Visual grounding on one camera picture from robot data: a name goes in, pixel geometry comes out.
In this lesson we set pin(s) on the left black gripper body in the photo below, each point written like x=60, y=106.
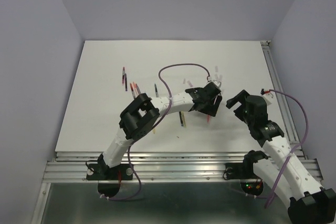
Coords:
x=208, y=103

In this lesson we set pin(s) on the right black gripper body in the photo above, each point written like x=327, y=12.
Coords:
x=246, y=118

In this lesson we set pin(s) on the dark blue pen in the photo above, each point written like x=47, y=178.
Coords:
x=181, y=119

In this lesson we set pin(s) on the dark green pen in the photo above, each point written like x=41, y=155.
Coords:
x=156, y=90

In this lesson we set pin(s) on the purple pen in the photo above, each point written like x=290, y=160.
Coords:
x=126, y=82

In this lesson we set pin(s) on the magenta pen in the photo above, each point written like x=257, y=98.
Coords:
x=123, y=75

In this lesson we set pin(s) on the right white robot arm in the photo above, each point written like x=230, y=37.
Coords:
x=277, y=165

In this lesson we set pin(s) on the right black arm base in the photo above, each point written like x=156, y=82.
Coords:
x=250, y=183

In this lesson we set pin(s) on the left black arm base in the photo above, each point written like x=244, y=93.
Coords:
x=109, y=180

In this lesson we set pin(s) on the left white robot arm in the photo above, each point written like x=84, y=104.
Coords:
x=139, y=117

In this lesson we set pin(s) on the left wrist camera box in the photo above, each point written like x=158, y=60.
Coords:
x=215, y=79

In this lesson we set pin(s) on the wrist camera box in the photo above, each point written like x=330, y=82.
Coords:
x=215, y=79
x=267, y=96

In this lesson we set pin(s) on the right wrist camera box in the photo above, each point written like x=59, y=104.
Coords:
x=267, y=96

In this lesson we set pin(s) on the aluminium right side rail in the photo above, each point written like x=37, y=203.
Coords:
x=290, y=128

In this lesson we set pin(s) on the aluminium front rail frame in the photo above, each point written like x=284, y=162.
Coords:
x=155, y=167

